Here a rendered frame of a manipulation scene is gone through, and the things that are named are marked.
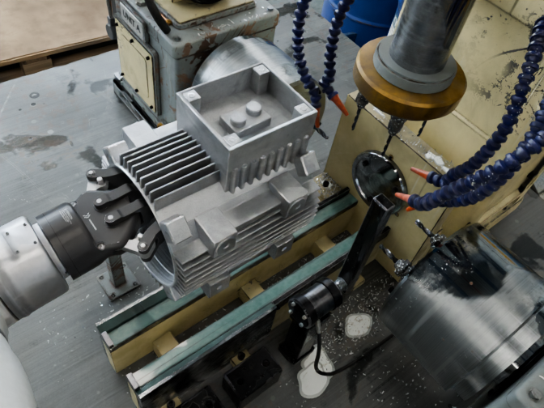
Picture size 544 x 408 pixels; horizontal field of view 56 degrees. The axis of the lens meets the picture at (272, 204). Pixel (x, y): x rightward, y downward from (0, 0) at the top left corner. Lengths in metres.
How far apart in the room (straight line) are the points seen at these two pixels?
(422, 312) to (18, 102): 1.19
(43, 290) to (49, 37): 2.48
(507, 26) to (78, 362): 0.99
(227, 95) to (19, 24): 2.52
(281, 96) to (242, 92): 0.05
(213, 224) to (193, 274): 0.06
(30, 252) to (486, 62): 0.81
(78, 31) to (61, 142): 1.59
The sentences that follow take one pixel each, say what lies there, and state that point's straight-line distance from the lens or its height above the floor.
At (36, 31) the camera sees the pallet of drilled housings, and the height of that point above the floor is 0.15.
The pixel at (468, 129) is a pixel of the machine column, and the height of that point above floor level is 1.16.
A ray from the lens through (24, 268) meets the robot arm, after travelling 0.53.
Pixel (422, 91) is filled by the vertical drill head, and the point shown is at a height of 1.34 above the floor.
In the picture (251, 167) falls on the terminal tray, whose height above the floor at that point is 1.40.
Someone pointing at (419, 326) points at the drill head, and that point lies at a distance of 0.89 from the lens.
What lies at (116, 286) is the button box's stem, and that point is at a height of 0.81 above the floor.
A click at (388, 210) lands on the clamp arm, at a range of 0.76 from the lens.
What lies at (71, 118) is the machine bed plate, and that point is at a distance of 1.51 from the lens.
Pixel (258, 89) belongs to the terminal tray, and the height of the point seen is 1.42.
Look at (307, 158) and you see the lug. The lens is 0.60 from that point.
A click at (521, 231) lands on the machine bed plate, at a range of 1.50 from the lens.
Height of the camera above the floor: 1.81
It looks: 51 degrees down
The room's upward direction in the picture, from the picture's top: 12 degrees clockwise
